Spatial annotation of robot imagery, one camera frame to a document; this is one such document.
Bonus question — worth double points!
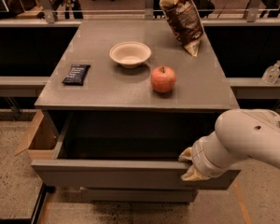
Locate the grey bottom drawer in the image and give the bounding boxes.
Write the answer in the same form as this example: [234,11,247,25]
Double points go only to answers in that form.
[80,187,198,203]

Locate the grey top drawer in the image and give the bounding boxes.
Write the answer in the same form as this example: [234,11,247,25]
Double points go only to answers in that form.
[32,111,240,190]

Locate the metal railing with posts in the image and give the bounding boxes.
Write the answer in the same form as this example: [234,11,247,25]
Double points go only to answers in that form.
[0,0,280,25]

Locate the white paper bowl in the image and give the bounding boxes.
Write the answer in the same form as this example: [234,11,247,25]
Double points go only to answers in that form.
[109,41,151,68]

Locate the grey drawer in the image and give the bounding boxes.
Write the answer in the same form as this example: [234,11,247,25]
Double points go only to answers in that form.
[80,187,198,203]
[32,111,240,190]

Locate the red apple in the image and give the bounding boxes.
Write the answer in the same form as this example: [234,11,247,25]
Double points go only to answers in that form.
[150,66,176,93]

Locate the dark blue snack packet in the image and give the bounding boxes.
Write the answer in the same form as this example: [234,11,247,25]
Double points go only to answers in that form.
[63,64,91,86]

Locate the brown chip bag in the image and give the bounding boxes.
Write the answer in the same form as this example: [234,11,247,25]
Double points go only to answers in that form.
[160,0,204,57]

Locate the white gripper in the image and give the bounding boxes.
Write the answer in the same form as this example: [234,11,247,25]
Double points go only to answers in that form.
[178,138,231,181]

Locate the grey drawer cabinet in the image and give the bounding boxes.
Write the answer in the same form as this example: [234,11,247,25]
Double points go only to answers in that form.
[34,18,241,203]

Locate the clear sanitizer pump bottle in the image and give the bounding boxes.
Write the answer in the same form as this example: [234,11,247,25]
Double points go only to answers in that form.
[261,60,280,85]

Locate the grey side shelf ledge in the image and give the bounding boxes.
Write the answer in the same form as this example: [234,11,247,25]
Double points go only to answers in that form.
[0,77,49,97]

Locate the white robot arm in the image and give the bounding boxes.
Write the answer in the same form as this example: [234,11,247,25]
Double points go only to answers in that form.
[178,109,280,181]

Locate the open cardboard box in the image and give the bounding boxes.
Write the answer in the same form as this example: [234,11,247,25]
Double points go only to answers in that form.
[15,110,57,160]

